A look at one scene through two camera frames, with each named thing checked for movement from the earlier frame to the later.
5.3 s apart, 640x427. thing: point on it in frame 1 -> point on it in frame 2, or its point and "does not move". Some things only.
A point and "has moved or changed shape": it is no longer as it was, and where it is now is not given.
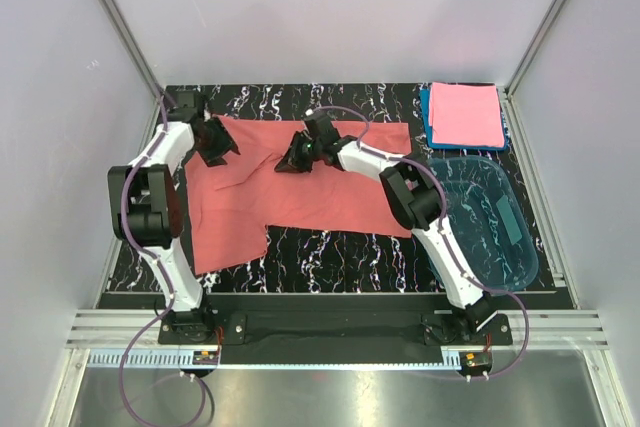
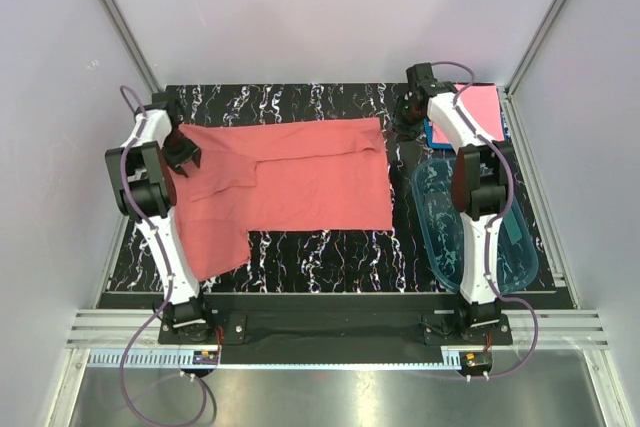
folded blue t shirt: x=425 y=96 does not move
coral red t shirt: x=230 y=205 has moved or changed shape
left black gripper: x=215 y=156 -> x=177 y=160
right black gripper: x=292 y=163 -> x=405 y=130
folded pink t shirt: x=465 y=114 does not move
